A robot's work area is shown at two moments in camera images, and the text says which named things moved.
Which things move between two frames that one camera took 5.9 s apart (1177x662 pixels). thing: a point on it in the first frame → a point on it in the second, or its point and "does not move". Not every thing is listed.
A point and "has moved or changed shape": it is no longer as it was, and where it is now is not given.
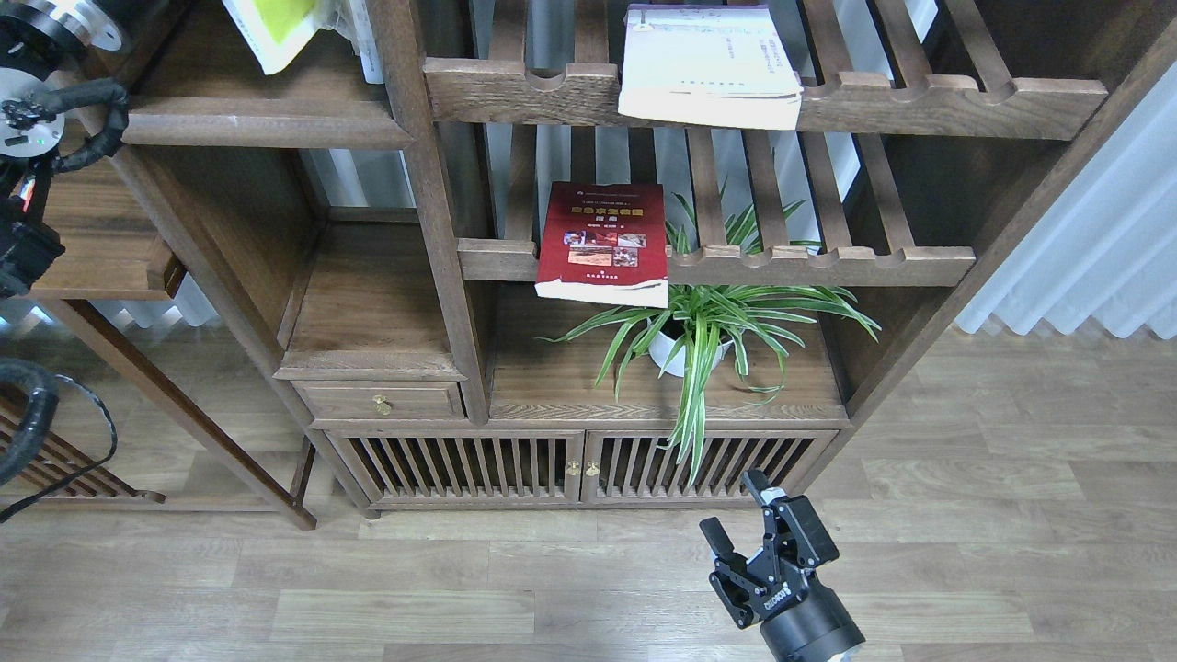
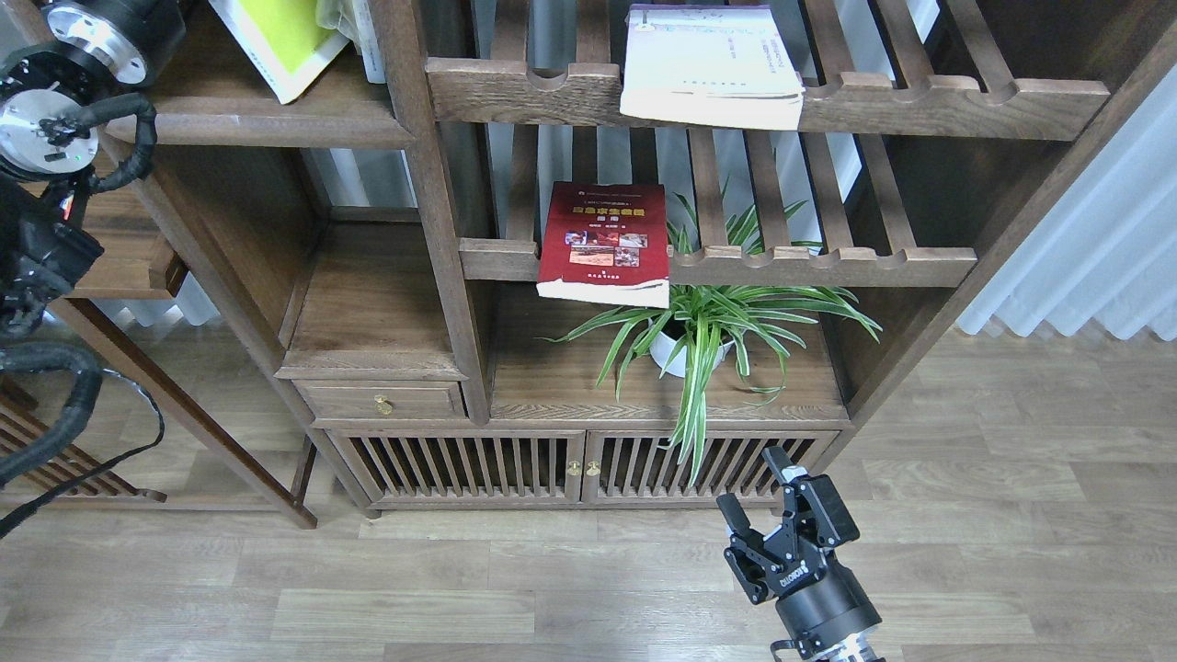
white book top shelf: x=718 y=63 does not move
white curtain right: x=1105 y=249 does not move
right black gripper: x=802 y=619 → x=817 y=607
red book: x=604 y=243 does not move
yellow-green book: x=274 y=29 has moved or changed shape
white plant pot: x=659 y=346 does not move
